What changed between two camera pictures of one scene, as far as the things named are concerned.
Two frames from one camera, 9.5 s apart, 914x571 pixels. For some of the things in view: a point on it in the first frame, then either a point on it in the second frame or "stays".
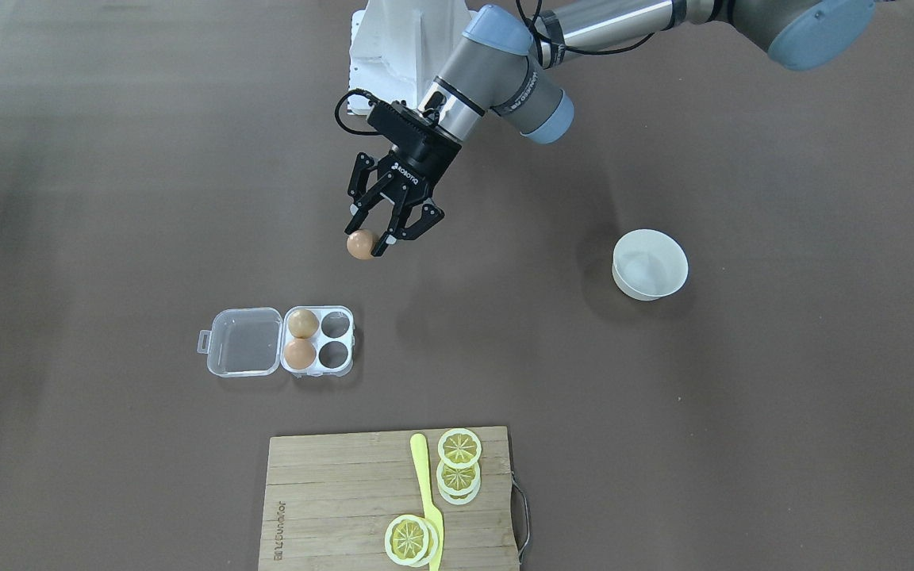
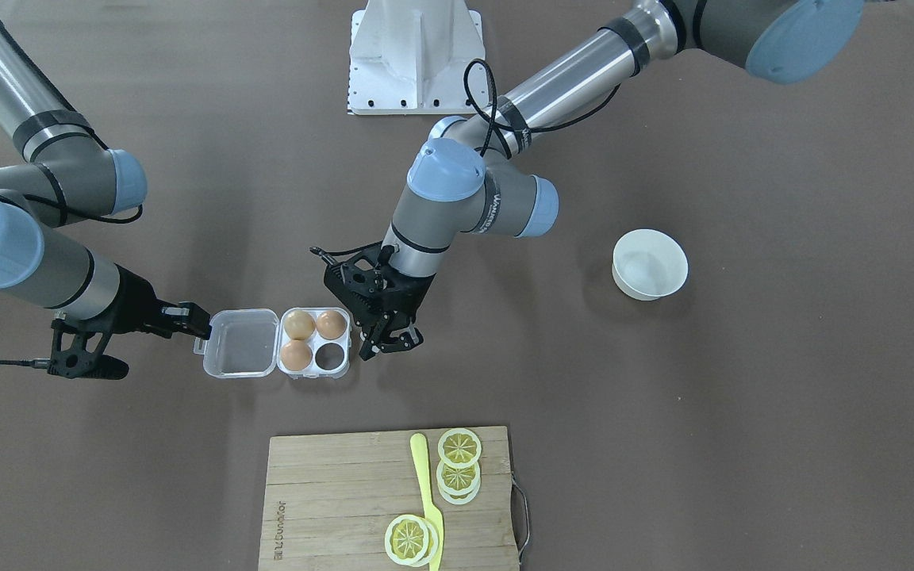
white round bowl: [648, 265] stays
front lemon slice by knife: [406, 539] stays
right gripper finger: [359, 204] to [372, 332]
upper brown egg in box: [302, 323] stays
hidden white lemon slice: [460, 500] stays
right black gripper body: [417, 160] to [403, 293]
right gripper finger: [430, 214] to [404, 339]
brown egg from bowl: [359, 244] to [331, 325]
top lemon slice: [459, 448] stays
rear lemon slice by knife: [433, 543] stays
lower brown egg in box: [299, 354] stays
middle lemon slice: [458, 480] stays
